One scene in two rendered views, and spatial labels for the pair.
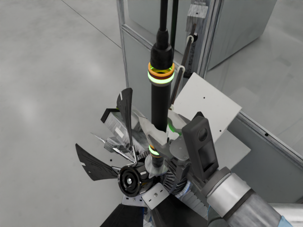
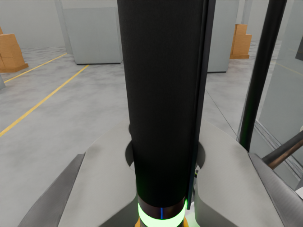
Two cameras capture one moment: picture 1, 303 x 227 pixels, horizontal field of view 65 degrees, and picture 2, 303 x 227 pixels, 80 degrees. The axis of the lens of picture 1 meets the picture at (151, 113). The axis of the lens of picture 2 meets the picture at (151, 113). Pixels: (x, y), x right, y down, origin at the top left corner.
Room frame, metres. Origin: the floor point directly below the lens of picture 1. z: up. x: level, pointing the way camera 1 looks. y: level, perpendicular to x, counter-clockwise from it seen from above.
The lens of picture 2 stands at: (0.24, -0.07, 1.73)
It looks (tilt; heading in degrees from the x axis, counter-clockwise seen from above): 29 degrees down; 42
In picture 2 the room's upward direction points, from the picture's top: 2 degrees counter-clockwise
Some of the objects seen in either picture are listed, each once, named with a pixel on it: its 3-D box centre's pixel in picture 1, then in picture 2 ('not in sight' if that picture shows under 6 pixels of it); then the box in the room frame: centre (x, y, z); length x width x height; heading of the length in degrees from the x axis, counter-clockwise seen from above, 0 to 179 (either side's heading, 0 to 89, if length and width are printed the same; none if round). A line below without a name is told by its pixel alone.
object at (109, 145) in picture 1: (110, 146); not in sight; (0.58, 0.20, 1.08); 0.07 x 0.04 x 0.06; 50
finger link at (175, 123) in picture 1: (171, 123); (212, 183); (0.32, -0.04, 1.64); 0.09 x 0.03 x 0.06; 29
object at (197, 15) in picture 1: (196, 18); not in sight; (0.90, -0.19, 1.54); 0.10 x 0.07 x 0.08; 164
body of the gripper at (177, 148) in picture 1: (195, 163); not in sight; (0.22, -0.09, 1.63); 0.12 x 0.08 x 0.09; 39
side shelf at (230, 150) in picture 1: (213, 141); not in sight; (0.74, -0.37, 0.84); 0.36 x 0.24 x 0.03; 39
